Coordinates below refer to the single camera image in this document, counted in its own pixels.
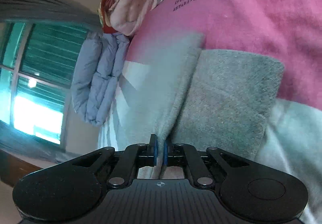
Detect folded red patterned cloth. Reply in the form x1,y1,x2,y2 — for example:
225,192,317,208
97,0,119,34

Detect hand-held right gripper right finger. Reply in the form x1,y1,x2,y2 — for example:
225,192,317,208
163,140,250,189

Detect folded blue-grey duvet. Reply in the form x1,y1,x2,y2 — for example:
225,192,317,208
71,31,130,127

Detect window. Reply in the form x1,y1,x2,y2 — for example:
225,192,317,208
0,21,91,145

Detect grey curtain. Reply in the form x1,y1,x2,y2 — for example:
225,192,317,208
0,0,103,33

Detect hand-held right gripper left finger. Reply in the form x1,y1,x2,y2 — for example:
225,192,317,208
72,134,158,188

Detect brown wooden door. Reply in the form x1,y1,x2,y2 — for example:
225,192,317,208
0,150,43,187

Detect striped bed sheet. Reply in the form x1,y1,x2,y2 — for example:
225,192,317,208
97,0,322,224

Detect grey pants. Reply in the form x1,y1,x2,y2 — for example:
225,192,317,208
121,33,285,180

